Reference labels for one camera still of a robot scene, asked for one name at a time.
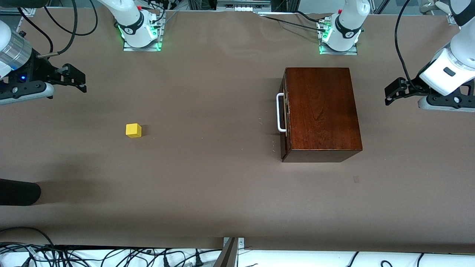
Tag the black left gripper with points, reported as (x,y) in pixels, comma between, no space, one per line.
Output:
(412,86)

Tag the grey metal bracket bar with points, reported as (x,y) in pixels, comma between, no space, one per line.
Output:
(228,256)

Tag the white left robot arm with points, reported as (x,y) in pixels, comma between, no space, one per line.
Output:
(349,22)

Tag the black knurled cylinder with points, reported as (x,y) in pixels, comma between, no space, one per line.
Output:
(18,192)

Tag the metal rail with connectors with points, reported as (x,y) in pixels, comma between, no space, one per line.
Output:
(243,4)

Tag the wooden drawer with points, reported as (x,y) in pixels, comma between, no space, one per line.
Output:
(286,137)

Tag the yellow cube block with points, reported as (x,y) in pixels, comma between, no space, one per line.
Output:
(133,130)

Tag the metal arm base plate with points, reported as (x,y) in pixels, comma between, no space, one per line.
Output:
(339,52)
(143,49)

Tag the dark wooden cabinet box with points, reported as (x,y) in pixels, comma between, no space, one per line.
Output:
(323,111)

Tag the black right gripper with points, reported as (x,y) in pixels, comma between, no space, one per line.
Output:
(40,69)

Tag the white sheet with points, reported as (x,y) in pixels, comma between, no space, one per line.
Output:
(297,259)

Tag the metal corner bracket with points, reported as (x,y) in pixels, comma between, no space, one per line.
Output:
(18,12)

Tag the grey clamp fixture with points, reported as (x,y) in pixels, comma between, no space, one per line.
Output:
(434,6)

